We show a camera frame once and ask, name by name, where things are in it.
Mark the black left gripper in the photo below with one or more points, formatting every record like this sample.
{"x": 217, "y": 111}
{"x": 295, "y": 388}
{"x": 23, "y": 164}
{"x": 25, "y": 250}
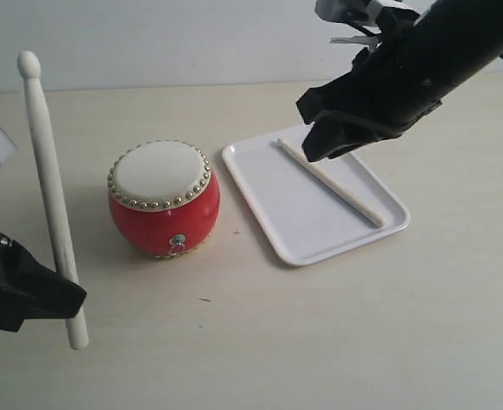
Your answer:
{"x": 49, "y": 294}

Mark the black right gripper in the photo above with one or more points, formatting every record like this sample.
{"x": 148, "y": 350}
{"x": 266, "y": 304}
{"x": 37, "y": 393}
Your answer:
{"x": 391, "y": 85}

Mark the white wooden drumstick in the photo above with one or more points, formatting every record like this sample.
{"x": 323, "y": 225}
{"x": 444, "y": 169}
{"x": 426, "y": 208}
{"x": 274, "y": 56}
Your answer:
{"x": 43, "y": 143}
{"x": 340, "y": 190}

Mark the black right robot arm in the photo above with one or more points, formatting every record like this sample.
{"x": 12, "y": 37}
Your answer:
{"x": 469, "y": 36}

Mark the small red drum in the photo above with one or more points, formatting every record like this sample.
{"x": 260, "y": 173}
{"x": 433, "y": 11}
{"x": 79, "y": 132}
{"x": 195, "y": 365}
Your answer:
{"x": 164, "y": 197}

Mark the white rectangular plastic tray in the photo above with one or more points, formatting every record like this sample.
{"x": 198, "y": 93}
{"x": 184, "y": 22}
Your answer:
{"x": 305, "y": 221}

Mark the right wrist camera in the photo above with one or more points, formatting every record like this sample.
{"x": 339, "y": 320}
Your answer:
{"x": 358, "y": 11}

